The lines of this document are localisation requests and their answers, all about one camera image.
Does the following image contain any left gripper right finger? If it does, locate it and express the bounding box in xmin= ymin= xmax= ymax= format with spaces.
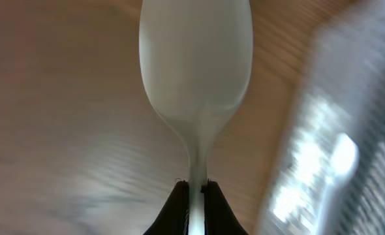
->
xmin=200 ymin=180 xmax=248 ymax=235

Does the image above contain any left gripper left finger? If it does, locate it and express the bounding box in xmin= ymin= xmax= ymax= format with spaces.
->
xmin=144 ymin=181 xmax=189 ymax=235

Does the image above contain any small white spoon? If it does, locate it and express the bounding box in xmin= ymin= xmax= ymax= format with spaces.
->
xmin=139 ymin=0 xmax=253 ymax=234

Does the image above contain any clear plastic basket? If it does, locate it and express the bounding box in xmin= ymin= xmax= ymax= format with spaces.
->
xmin=256 ymin=1 xmax=385 ymax=234

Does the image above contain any white plastic spoon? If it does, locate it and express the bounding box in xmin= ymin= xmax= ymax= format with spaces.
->
xmin=312 ymin=133 xmax=360 ymax=235

